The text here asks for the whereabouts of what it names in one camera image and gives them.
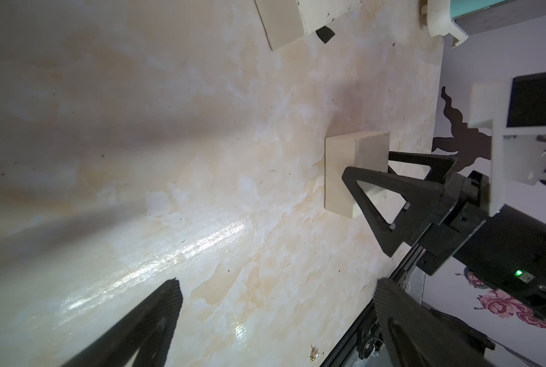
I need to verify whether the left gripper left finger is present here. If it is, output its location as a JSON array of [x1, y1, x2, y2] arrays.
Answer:
[[65, 278, 184, 366]]

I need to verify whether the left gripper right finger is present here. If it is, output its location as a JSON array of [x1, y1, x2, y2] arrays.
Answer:
[[373, 278, 492, 367]]

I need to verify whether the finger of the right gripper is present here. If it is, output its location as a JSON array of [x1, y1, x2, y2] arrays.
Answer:
[[350, 168, 445, 257], [389, 151, 456, 184]]

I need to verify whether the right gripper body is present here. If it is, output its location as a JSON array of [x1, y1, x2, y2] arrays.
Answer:
[[405, 171, 490, 275]]

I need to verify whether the cream drawer jewelry box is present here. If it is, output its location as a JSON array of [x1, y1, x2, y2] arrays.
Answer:
[[255, 0, 363, 51]]

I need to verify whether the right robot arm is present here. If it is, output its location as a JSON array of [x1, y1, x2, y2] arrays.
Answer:
[[342, 151, 546, 321]]

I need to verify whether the mint green toaster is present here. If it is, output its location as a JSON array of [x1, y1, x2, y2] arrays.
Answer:
[[419, 0, 546, 49]]

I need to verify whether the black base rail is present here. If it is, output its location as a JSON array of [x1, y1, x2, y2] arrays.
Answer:
[[322, 257, 495, 366]]

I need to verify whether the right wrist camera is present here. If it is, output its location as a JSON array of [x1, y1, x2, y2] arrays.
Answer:
[[467, 72, 546, 216]]

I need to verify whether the small earring near rail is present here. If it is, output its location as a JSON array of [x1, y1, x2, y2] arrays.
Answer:
[[309, 346, 320, 362]]

